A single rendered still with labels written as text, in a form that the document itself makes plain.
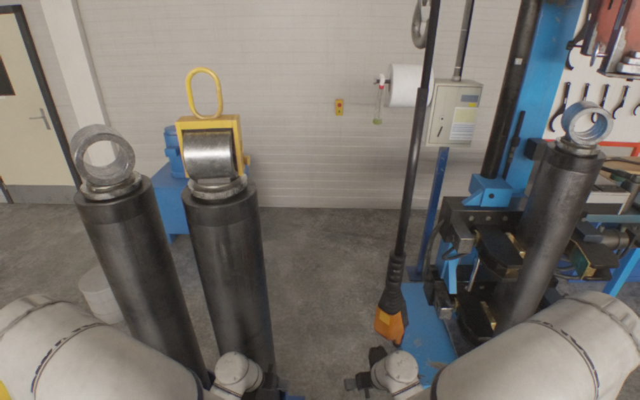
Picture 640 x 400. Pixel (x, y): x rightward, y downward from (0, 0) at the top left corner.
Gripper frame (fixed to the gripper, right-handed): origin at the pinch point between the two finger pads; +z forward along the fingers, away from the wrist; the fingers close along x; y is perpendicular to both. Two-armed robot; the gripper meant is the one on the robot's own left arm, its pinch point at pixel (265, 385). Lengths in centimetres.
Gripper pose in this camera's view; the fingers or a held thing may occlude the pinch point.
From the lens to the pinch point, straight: 130.4
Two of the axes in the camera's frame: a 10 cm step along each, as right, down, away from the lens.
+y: 0.9, -7.9, 6.0
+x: -9.8, 0.2, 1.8
